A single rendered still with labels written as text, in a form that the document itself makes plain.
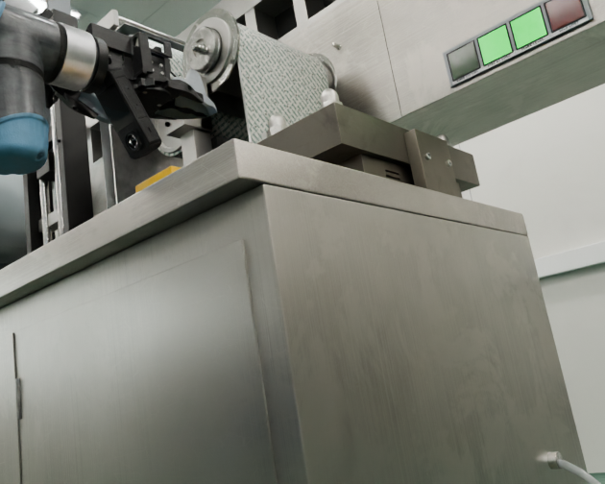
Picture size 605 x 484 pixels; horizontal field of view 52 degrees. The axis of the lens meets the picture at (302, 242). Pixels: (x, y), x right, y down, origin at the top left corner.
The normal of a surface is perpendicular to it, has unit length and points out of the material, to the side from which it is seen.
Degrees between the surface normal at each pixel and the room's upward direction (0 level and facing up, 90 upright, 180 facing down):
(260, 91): 90
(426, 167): 90
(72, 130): 90
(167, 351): 90
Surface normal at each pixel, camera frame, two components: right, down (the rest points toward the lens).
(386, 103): -0.66, -0.07
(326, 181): 0.73, -0.27
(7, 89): 0.31, -0.28
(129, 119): -0.49, 0.37
